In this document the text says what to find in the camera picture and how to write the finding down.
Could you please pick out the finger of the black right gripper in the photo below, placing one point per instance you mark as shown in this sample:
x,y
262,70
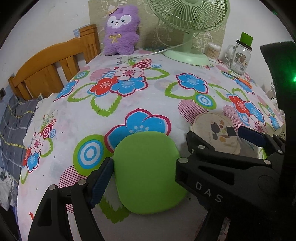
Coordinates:
x,y
270,144
198,146

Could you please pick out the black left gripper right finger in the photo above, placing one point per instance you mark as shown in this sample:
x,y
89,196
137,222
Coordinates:
x,y
257,196

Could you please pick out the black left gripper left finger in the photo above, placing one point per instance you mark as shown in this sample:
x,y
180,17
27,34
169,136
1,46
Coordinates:
x,y
51,220

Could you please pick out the green rounded pad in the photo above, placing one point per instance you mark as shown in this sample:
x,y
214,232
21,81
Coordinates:
x,y
144,170

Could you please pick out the cream round compact case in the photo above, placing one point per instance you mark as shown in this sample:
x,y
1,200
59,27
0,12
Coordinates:
x,y
218,131

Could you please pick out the glass mason jar mug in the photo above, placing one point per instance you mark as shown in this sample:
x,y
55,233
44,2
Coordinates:
x,y
238,55

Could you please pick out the orange scissors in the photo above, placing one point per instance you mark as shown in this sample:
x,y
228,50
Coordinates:
x,y
245,82

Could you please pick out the cotton swab container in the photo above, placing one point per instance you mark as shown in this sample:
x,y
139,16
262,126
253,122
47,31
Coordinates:
x,y
212,51

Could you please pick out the floral tablecloth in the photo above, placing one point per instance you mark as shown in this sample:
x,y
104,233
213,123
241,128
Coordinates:
x,y
73,131

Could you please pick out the green desk fan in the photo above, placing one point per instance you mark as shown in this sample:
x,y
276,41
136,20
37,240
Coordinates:
x,y
190,17

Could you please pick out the plaid grey bedding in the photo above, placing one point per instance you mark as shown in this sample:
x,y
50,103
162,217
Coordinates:
x,y
15,121

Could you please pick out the purple plush toy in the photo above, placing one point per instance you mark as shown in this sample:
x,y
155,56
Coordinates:
x,y
121,31

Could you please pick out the beige cartoon wall board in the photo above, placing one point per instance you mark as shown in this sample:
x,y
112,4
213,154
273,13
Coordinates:
x,y
152,32

